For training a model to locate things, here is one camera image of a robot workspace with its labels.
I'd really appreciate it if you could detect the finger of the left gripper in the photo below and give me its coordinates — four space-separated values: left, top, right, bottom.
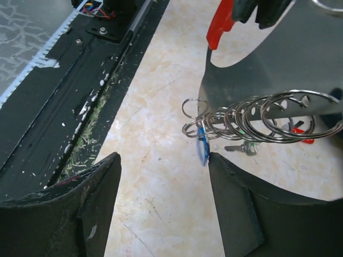
232 0 289 29

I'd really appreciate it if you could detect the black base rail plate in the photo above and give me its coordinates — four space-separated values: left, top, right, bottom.
1 1 168 201

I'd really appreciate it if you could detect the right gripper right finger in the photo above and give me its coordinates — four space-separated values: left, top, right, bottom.
208 153 342 256

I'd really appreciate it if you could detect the key with red tag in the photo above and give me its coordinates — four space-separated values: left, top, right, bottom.
281 120 315 144

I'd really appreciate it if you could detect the metal key holder red handle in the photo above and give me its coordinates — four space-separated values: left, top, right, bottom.
181 0 343 144

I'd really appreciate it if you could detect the key with green tag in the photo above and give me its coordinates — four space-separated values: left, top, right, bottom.
224 140 259 156

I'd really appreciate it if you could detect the key with blue tag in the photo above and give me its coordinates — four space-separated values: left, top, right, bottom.
196 126 210 166

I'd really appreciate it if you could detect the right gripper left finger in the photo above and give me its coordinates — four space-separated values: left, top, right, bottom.
1 152 122 256

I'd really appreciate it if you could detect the white toothed cable duct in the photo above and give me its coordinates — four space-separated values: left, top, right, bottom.
1 0 88 104

